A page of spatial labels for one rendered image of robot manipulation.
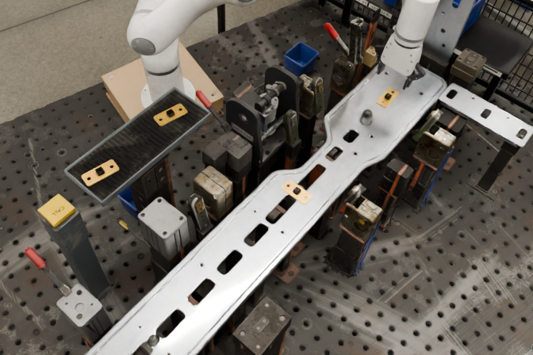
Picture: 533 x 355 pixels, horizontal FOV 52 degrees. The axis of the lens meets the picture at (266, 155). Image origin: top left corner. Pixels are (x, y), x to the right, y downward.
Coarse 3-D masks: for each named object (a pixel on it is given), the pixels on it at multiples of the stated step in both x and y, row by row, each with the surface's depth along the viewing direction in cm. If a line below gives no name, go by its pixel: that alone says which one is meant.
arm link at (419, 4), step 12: (408, 0) 139; (420, 0) 137; (432, 0) 137; (408, 12) 141; (420, 12) 139; (432, 12) 140; (408, 24) 143; (420, 24) 142; (408, 36) 146; (420, 36) 146
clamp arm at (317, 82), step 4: (316, 76) 161; (312, 80) 160; (316, 80) 159; (320, 80) 161; (312, 84) 160; (316, 84) 160; (320, 84) 161; (312, 88) 161; (316, 88) 161; (320, 88) 161; (316, 92) 162; (320, 92) 164; (316, 96) 163; (320, 96) 165; (316, 100) 164; (320, 100) 166; (316, 104) 165; (320, 104) 167; (316, 108) 166; (320, 108) 167; (316, 112) 167
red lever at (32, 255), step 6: (30, 252) 121; (30, 258) 121; (36, 258) 121; (42, 258) 123; (36, 264) 121; (42, 264) 121; (48, 270) 122; (48, 276) 122; (54, 276) 123; (54, 282) 123; (60, 282) 123; (60, 288) 122; (66, 288) 123; (66, 294) 122
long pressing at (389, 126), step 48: (432, 96) 173; (336, 144) 160; (384, 144) 160; (336, 192) 150; (240, 240) 140; (288, 240) 140; (192, 288) 132; (240, 288) 132; (144, 336) 124; (192, 336) 125
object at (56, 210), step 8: (56, 200) 126; (64, 200) 126; (40, 208) 124; (48, 208) 124; (56, 208) 124; (64, 208) 125; (72, 208) 125; (48, 216) 123; (56, 216) 123; (64, 216) 124; (56, 224) 123
